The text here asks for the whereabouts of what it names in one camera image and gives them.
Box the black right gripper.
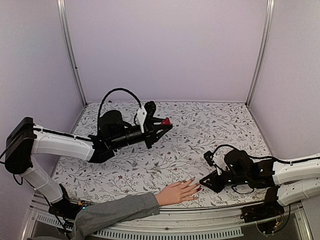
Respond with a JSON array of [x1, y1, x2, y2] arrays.
[[200, 170, 250, 194]]

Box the red nail polish bottle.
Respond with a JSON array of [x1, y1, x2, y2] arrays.
[[161, 117, 171, 125]]

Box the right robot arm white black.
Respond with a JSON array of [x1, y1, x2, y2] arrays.
[[199, 149, 320, 218]]

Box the grey sleeved forearm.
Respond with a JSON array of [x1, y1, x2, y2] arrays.
[[72, 192, 160, 240]]

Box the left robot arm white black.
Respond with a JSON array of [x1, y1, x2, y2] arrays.
[[1, 108, 173, 217]]

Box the mannequin hand with nails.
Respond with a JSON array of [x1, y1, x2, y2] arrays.
[[155, 178, 201, 207]]

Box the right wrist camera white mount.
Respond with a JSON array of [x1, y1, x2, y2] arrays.
[[203, 150, 223, 176]]

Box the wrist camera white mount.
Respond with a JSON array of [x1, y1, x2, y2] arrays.
[[203, 150, 223, 176], [133, 101, 156, 134]]

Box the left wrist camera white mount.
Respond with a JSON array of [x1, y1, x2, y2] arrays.
[[133, 101, 156, 134]]

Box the aluminium front rail frame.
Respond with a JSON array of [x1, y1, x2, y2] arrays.
[[22, 192, 313, 240]]

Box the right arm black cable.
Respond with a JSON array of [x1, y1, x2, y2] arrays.
[[211, 144, 236, 157]]

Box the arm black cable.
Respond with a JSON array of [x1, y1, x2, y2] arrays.
[[97, 87, 143, 121], [211, 144, 236, 157]]

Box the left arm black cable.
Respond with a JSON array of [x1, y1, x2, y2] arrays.
[[97, 87, 143, 121]]

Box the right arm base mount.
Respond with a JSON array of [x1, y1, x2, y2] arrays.
[[240, 186, 291, 236]]

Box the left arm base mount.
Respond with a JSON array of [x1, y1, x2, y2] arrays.
[[48, 184, 89, 220]]

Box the aluminium corner post left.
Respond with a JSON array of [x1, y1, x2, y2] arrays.
[[56, 0, 88, 108]]

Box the aluminium corner post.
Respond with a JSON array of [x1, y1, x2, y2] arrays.
[[245, 0, 275, 108], [56, 0, 88, 108]]

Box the aluminium corner post right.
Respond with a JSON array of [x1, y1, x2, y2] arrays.
[[245, 0, 275, 108]]

